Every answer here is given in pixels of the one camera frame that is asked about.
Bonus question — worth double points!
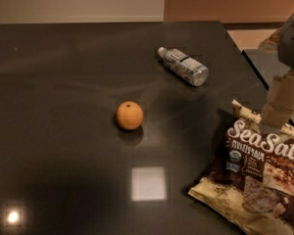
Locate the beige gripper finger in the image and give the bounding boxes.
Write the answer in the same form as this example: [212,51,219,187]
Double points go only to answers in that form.
[261,70,294,128]

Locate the orange fruit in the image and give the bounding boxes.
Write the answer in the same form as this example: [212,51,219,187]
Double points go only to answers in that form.
[116,101,144,130]

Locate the sea salt chips bag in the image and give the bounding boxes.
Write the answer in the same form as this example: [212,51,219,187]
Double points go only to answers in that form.
[189,101,294,235]

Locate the clear plastic water bottle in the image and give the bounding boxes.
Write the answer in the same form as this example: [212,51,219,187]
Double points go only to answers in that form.
[157,47,209,87]

